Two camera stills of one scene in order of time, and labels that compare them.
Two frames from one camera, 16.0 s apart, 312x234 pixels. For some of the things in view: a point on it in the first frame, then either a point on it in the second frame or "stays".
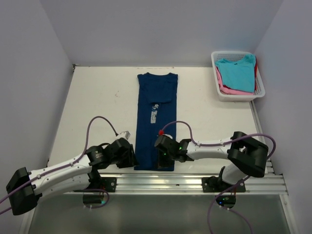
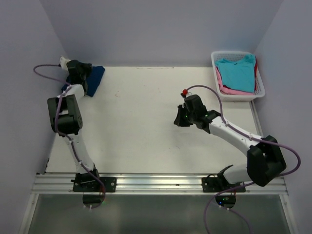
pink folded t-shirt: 224,89 stays
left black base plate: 108,184 stays
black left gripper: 131,160 -> 87,67
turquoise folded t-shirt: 239,74 stays
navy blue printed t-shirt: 157,108 -> 92,80
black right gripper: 161,164 -> 179,121
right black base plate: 213,185 stays
